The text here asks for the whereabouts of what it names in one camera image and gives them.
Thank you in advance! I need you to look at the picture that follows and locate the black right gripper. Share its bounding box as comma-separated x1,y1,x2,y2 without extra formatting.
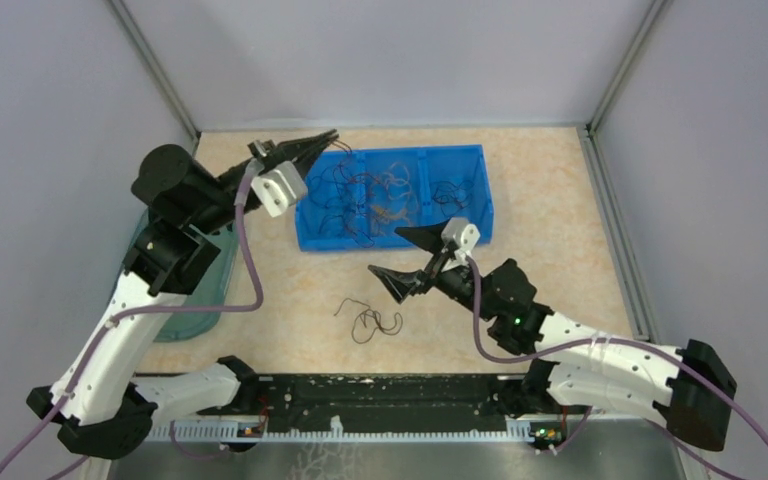
369,218,497,322

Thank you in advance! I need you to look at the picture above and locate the aluminium frame post left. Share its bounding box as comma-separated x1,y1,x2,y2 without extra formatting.
105,0,201,146

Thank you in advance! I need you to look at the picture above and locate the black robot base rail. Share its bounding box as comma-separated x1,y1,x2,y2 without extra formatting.
138,372,697,445

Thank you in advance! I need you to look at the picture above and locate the teal translucent plastic basin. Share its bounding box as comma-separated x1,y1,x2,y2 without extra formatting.
118,218,240,342

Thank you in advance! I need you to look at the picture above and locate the aluminium frame post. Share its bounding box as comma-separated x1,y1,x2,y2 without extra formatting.
105,0,201,146
587,0,673,137

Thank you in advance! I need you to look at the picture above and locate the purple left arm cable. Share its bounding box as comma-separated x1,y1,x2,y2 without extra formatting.
0,165,266,480

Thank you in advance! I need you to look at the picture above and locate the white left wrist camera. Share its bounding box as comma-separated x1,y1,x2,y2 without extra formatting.
251,161,308,218

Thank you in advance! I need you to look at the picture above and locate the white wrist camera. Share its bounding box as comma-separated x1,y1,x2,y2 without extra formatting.
251,161,308,218
441,217,481,264

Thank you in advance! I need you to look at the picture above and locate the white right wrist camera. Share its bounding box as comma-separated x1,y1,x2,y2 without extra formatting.
441,217,481,264

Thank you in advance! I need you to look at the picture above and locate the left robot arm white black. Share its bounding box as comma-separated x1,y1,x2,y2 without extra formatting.
27,129,339,460

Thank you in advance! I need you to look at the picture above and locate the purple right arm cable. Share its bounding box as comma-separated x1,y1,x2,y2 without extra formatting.
466,254,768,480

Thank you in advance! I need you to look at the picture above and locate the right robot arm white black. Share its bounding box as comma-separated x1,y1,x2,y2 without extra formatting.
368,217,737,452

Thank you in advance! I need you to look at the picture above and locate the yellow wire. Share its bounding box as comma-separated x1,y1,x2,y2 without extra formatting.
366,198,421,238
369,162,418,203

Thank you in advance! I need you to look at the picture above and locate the aluminium frame post right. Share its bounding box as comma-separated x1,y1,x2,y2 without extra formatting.
587,0,673,137

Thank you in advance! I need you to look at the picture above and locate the blue plastic divided bin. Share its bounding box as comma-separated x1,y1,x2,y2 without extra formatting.
295,144,495,252

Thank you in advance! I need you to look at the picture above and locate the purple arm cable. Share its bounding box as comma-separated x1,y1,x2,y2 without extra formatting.
466,254,768,480
0,165,266,480

